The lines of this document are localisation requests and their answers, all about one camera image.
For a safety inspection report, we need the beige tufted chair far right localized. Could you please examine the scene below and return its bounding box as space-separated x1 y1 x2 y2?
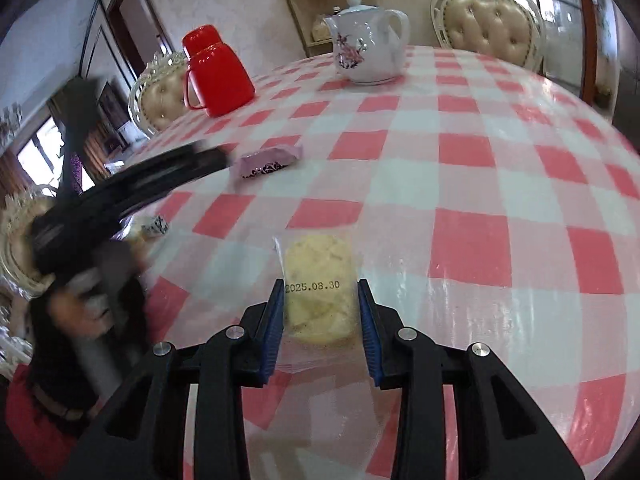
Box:
431 0 547 73

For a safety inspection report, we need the purple snack packet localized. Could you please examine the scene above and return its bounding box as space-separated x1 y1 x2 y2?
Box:
231 144 304 180

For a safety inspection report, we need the clear yellow cookie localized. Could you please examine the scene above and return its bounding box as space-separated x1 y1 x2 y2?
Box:
273 228 361 373

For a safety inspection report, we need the red white checkered tablecloth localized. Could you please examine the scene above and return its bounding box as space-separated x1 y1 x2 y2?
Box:
138 47 639 479

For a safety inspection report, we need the beige tufted chair left side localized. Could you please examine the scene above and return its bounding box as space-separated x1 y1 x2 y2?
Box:
1 185 56 300

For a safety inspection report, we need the person left hand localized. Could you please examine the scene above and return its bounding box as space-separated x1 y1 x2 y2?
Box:
47 286 111 339

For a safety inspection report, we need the red thermos jug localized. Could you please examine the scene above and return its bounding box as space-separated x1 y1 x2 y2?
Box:
182 24 255 118

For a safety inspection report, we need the white floral teapot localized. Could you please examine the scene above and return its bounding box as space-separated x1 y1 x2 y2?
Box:
324 0 410 86

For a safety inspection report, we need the beige tufted chair far left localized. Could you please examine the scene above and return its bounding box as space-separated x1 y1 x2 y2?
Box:
128 52 188 138

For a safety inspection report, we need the beige tufted chair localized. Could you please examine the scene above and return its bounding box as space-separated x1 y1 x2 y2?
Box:
128 52 188 138
1 185 56 300
431 0 547 73

